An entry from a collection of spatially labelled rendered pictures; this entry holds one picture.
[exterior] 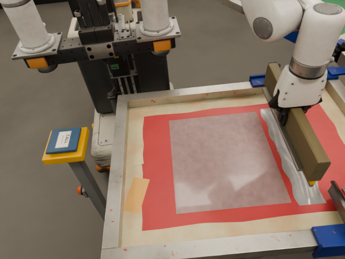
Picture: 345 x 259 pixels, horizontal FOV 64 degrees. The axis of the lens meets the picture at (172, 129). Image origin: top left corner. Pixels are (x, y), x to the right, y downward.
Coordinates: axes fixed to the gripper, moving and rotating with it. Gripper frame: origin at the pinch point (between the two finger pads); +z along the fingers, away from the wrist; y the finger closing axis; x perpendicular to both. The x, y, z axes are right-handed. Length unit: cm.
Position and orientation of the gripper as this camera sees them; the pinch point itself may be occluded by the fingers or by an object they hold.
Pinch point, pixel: (290, 116)
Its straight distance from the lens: 79.0
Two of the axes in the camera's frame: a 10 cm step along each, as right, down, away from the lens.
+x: 0.7, 7.4, -6.7
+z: 0.7, 6.6, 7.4
